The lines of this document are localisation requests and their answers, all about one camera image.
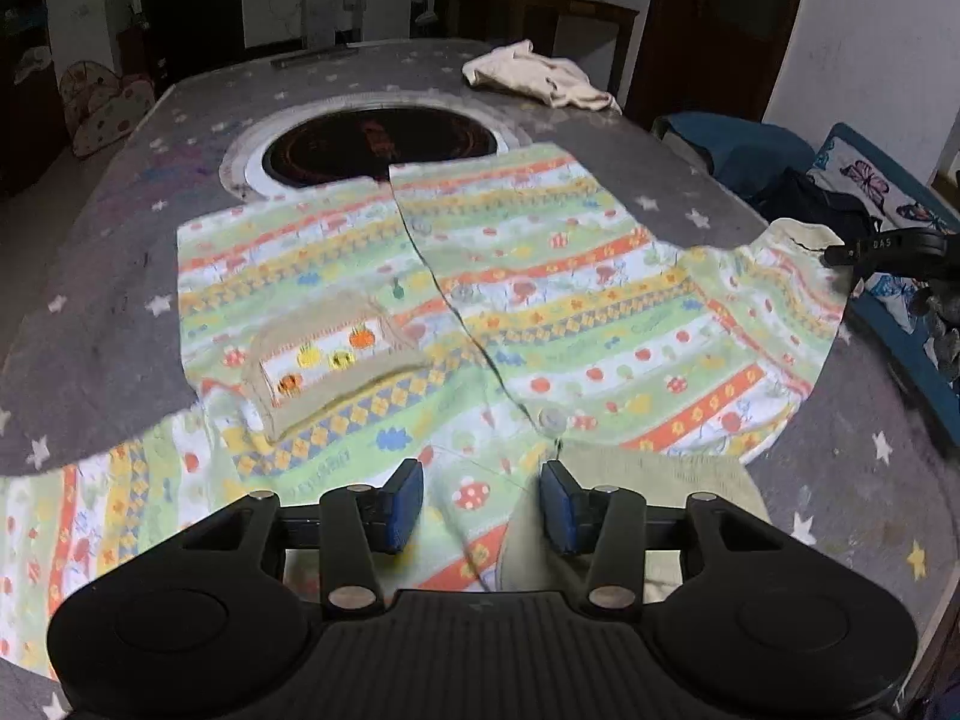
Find white cloth bundle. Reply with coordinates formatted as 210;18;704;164
13;46;52;83

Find brown wooden side desk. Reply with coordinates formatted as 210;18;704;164
457;0;640;91

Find grey star-print tablecloth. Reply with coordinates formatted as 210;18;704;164
0;36;960;720

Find polka dot play tent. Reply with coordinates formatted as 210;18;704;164
58;60;155;160

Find colourful patterned children's shirt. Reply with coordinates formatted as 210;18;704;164
0;141;852;672

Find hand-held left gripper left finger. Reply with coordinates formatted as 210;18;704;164
180;457;426;612

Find wooden shelf cabinet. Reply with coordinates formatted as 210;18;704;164
0;0;68;188

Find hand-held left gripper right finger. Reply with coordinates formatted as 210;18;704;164
538;459;781;610

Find round black induction cooktop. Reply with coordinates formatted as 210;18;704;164
220;94;526;200

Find person's right hand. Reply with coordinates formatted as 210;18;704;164
911;277;960;391

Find dark wooden door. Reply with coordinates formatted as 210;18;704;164
139;0;246;83

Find dark bag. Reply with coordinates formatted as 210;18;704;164
750;167;882;248

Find cream garment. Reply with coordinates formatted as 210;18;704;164
461;40;623;115

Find brown glazed wooden door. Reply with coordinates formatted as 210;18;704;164
626;0;815;128

